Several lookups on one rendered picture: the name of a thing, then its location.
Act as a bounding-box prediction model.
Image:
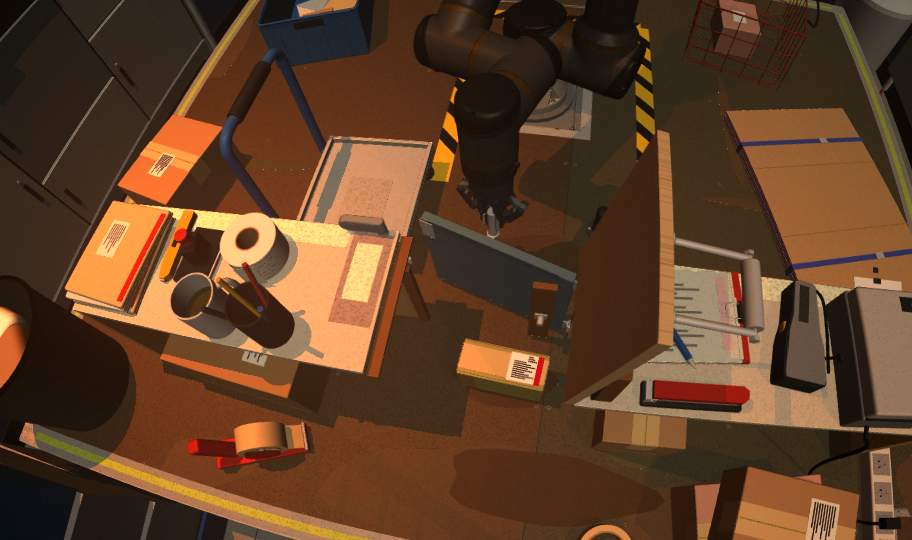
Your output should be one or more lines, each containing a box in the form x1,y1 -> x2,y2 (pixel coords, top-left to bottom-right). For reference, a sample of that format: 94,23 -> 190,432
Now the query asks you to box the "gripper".
457,176 -> 526,240

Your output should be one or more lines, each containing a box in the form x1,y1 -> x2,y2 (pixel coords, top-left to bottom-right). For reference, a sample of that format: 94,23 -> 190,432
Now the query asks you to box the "blue-grey gate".
417,210 -> 580,337

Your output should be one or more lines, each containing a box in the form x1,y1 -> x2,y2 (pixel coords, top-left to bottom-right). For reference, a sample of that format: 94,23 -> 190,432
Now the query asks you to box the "grey trolley tray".
297,135 -> 434,238

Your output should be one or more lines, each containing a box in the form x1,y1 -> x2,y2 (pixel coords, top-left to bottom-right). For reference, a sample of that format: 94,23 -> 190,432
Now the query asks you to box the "brown wooden counter flap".
563,130 -> 676,407

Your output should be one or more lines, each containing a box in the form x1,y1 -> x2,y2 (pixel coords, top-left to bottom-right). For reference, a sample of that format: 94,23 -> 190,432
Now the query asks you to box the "pink counter mat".
327,235 -> 398,329

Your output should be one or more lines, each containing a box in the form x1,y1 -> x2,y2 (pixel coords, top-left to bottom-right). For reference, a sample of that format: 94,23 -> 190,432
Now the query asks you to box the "yellow parcel box with label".
455,338 -> 552,404

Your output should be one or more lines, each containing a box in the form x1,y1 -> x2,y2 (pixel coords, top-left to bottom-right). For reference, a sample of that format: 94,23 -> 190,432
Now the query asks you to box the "speckled cream counter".
564,265 -> 912,438
65,200 -> 414,379

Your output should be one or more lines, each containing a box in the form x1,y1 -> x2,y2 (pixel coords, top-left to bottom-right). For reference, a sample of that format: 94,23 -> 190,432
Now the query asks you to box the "small brown cardboard box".
591,408 -> 689,456

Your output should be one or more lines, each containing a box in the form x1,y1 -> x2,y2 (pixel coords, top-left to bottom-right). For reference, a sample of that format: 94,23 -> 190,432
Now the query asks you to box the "brown box with label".
710,0 -> 764,61

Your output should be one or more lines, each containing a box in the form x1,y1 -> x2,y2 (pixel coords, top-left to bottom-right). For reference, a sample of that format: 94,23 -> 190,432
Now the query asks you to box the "orange box with label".
158,332 -> 301,400

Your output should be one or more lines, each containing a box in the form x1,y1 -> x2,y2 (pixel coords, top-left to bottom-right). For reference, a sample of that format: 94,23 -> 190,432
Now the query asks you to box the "orange box cutter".
157,209 -> 199,283

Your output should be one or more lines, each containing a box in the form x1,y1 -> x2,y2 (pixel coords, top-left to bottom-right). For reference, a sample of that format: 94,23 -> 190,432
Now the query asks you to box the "orange parcel with label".
116,113 -> 226,206

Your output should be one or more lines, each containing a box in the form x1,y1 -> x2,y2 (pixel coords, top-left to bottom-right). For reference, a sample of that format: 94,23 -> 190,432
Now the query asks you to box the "plain brown cardboard box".
669,479 -> 721,540

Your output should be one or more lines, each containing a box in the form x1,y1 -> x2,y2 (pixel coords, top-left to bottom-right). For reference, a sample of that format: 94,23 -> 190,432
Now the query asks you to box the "large cardboard box with label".
706,465 -> 863,540

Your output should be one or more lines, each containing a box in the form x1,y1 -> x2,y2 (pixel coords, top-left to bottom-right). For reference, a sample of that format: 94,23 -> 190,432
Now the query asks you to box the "grey printer box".
825,285 -> 912,430

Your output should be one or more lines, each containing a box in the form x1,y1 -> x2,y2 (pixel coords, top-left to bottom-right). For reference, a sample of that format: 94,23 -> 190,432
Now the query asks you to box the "blue plastic crate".
257,0 -> 376,68

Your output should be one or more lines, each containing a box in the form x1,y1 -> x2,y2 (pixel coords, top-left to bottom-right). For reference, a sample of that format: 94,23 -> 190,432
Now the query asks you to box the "white tape roll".
218,211 -> 292,283

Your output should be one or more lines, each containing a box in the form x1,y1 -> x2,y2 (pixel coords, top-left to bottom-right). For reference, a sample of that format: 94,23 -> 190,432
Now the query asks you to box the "blue pen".
671,327 -> 698,370

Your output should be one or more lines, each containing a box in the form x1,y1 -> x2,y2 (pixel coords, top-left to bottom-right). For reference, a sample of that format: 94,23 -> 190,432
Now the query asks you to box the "clipboard with red clip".
649,268 -> 754,367

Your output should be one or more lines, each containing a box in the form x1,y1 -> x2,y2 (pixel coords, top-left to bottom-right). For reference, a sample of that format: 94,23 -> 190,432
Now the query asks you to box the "red pencil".
239,261 -> 271,315

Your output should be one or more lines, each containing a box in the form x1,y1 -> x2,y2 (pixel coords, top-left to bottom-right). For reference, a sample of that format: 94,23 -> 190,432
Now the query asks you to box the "dark pencil cup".
222,281 -> 297,351

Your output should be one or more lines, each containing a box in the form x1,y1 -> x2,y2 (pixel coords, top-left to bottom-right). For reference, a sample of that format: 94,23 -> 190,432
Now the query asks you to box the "yellow pencil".
215,276 -> 267,318

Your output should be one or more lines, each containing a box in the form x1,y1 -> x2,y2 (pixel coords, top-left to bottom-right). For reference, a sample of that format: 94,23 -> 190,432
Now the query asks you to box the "red stapler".
638,378 -> 752,415

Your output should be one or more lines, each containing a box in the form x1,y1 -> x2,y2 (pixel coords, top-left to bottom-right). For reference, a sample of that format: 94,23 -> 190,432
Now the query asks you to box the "grey cup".
168,270 -> 233,340

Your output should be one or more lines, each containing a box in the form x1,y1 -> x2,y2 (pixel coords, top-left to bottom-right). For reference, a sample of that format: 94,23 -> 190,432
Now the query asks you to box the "red tape dispenser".
186,420 -> 312,471

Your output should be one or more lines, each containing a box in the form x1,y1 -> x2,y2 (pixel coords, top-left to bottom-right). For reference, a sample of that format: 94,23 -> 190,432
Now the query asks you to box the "grey handheld scanner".
768,278 -> 830,394

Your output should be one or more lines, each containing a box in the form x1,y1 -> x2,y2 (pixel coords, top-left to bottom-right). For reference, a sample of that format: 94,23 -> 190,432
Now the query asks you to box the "tan tape roll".
578,522 -> 638,540

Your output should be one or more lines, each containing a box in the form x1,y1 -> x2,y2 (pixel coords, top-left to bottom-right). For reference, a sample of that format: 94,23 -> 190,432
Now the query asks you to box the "flat cardboard stack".
722,107 -> 912,295

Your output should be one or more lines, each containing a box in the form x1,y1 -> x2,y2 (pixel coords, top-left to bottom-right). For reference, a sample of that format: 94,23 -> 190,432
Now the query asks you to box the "orange folder stack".
63,200 -> 175,316

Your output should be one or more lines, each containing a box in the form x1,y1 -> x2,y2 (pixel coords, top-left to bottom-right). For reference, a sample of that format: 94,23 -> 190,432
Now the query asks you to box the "grey round bin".
844,0 -> 912,73

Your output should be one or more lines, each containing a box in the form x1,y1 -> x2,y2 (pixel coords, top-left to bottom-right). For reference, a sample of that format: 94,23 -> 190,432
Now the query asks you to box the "dark cabinet unit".
0,0 -> 219,303

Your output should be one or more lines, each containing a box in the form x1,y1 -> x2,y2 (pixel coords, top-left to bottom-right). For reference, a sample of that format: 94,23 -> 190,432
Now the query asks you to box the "dark round lamp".
0,275 -> 132,433

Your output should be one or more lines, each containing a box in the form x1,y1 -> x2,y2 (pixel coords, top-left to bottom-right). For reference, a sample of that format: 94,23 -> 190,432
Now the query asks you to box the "white power strip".
867,447 -> 901,540

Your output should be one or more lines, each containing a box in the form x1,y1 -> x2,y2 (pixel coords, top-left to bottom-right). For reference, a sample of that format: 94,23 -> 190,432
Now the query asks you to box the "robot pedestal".
518,80 -> 594,142

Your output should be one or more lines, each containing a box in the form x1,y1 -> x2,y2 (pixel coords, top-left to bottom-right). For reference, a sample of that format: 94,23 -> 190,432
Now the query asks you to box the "grey bar handle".
338,213 -> 391,236

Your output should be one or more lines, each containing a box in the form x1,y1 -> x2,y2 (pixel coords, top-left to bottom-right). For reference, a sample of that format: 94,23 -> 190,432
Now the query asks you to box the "blue trolley frame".
218,48 -> 328,220

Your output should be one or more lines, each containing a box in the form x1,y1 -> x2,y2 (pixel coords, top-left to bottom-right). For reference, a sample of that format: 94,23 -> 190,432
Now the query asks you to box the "grey flap handle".
673,235 -> 767,344

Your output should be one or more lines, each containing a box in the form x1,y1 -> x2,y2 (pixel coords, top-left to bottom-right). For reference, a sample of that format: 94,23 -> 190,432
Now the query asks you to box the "red wire basket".
683,0 -> 811,88

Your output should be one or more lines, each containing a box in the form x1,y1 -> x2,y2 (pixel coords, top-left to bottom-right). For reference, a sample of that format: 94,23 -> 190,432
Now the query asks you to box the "black cable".
806,425 -> 871,460

